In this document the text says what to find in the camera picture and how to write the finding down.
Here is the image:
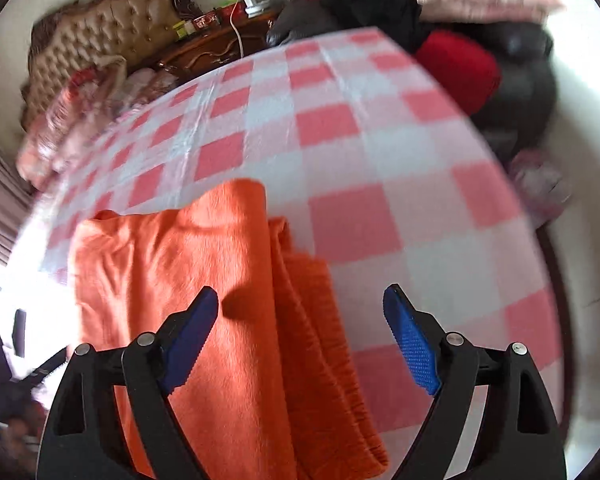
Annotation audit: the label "beige patterned curtain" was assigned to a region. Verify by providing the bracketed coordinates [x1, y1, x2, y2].
[0, 152, 34, 266]

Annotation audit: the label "red cushion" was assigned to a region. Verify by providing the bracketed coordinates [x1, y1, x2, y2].
[415, 30, 502, 116]

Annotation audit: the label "dark wooden nightstand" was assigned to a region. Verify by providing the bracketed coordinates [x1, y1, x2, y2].
[157, 9, 282, 80]

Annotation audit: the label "red boxes on nightstand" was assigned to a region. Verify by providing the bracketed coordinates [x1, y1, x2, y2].
[172, 0, 247, 40]

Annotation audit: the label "tufted beige headboard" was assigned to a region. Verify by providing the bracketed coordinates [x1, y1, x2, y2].
[20, 0, 201, 129]

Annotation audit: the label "black clothes pile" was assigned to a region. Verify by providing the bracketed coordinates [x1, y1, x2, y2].
[320, 0, 425, 54]

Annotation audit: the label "black leather sofa chair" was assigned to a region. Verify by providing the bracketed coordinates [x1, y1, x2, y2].
[266, 0, 557, 165]

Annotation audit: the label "pink white checkered bed cover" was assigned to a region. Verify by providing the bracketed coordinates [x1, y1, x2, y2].
[8, 29, 562, 465]

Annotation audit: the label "pink floral folded quilt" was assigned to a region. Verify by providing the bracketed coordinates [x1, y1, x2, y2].
[16, 55, 180, 191]

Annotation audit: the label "white charger with cable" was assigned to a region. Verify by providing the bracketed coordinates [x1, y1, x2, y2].
[230, 0, 272, 58]

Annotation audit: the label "orange pants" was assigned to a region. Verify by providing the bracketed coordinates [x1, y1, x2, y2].
[69, 179, 389, 479]

